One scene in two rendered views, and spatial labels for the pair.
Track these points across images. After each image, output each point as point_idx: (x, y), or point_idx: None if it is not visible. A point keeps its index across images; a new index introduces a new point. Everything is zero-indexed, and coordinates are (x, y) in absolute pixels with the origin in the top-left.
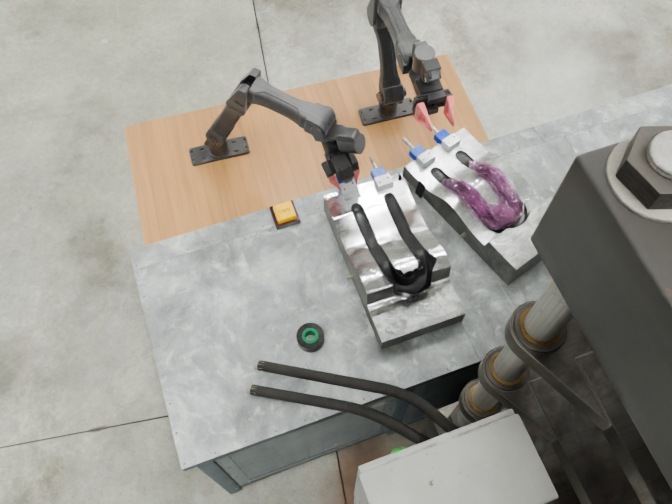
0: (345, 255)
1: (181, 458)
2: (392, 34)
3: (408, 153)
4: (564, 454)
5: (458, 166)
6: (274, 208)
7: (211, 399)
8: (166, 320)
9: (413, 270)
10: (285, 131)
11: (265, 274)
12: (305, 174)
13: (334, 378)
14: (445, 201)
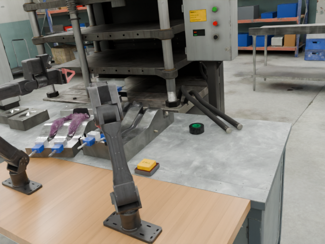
0: (147, 134)
1: (289, 125)
2: (4, 92)
3: (54, 163)
4: (174, 26)
5: (56, 138)
6: (149, 165)
7: (261, 132)
8: (263, 161)
9: (137, 104)
10: (77, 211)
11: (189, 155)
12: (108, 182)
13: (203, 106)
14: (86, 124)
